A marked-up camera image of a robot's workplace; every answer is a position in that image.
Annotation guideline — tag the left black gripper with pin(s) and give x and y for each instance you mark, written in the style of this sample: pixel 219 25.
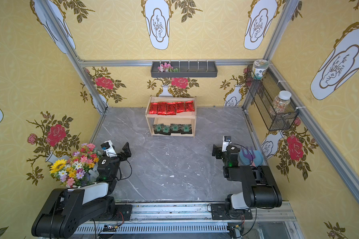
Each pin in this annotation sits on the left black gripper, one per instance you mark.
pixel 123 152

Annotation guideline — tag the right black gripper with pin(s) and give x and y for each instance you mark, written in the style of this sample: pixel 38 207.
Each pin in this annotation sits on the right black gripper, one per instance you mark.
pixel 217 151

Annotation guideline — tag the green tea bag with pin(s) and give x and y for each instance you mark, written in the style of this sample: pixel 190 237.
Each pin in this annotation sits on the green tea bag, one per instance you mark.
pixel 175 128
pixel 166 130
pixel 158 128
pixel 186 129

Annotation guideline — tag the red tea bag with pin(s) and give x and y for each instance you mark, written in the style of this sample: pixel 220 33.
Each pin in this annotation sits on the red tea bag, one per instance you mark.
pixel 180 107
pixel 162 108
pixel 153 108
pixel 171 108
pixel 189 106

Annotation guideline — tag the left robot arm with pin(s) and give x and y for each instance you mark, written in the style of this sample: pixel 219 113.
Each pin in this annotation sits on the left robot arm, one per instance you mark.
pixel 66 209

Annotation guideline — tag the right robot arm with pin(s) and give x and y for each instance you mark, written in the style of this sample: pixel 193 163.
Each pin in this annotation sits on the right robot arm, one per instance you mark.
pixel 259 189

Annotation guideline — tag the wooden two-tier shelf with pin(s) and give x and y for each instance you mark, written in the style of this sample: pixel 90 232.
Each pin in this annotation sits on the wooden two-tier shelf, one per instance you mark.
pixel 181 118

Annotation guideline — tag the purple pink garden fork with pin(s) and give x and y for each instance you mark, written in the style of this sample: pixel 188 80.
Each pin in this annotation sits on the purple pink garden fork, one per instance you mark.
pixel 249 154

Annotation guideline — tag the colourful flower bouquet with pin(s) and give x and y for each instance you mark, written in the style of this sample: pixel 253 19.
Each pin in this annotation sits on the colourful flower bouquet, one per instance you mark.
pixel 79 170

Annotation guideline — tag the left small circuit board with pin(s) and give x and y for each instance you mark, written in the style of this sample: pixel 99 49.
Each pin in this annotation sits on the left small circuit board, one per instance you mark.
pixel 110 228

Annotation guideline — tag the small circuit board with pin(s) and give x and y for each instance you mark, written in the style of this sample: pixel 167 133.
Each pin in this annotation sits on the small circuit board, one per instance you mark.
pixel 235 232
pixel 110 228

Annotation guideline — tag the clear jar white lid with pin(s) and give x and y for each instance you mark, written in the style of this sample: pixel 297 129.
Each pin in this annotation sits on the clear jar white lid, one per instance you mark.
pixel 280 103

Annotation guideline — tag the right small circuit board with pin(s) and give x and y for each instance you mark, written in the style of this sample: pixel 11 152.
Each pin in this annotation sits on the right small circuit board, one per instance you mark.
pixel 235 232

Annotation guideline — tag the white patterned jar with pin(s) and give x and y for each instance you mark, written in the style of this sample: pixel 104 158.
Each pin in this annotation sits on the white patterned jar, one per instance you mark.
pixel 259 69

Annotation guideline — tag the small pink flowers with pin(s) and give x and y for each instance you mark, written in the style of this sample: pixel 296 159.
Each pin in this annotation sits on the small pink flowers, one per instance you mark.
pixel 167 67

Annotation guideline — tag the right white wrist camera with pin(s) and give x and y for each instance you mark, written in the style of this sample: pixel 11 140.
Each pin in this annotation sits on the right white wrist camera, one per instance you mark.
pixel 226 142

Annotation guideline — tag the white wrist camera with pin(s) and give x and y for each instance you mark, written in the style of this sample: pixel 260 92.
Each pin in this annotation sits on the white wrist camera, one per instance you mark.
pixel 226 142
pixel 108 149

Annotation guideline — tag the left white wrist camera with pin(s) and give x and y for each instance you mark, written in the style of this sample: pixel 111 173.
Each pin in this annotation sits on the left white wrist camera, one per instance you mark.
pixel 108 149

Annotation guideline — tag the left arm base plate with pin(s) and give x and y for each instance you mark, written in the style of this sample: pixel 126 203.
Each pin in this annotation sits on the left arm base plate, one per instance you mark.
pixel 121 212

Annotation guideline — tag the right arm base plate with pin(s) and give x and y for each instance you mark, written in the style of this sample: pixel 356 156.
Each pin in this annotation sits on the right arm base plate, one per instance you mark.
pixel 219 212

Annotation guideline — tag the black wire wall basket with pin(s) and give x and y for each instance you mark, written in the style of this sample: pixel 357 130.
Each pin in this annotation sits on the black wire wall basket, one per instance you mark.
pixel 265 112

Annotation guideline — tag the grey wall tray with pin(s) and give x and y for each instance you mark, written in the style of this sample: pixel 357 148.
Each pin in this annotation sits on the grey wall tray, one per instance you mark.
pixel 187 69

